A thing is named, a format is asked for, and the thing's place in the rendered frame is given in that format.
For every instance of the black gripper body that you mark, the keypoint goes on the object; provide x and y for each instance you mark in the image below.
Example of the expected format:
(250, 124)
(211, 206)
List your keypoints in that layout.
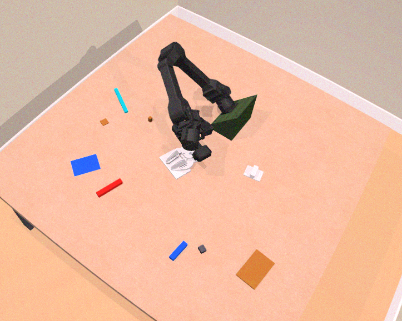
(202, 152)

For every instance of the blue rectangular block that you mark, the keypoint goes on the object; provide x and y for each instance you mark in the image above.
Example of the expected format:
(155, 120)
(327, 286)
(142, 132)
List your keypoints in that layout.
(178, 250)

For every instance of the red rectangular bar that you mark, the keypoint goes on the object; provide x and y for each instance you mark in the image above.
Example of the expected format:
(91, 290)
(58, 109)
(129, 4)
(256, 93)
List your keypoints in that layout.
(108, 188)

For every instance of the blue flat plate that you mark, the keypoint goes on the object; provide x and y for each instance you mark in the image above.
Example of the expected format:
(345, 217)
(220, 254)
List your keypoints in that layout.
(85, 165)

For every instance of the brown rectangular plate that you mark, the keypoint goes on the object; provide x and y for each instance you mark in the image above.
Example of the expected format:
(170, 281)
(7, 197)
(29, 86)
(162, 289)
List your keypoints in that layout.
(255, 269)

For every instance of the brown flat plate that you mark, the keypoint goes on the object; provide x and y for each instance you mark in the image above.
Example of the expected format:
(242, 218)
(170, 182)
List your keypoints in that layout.
(104, 122)

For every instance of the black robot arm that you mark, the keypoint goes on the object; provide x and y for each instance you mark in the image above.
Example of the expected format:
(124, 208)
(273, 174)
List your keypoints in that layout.
(179, 108)

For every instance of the teal rectangular bar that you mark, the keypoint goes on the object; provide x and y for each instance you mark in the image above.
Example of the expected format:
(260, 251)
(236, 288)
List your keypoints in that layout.
(121, 100)

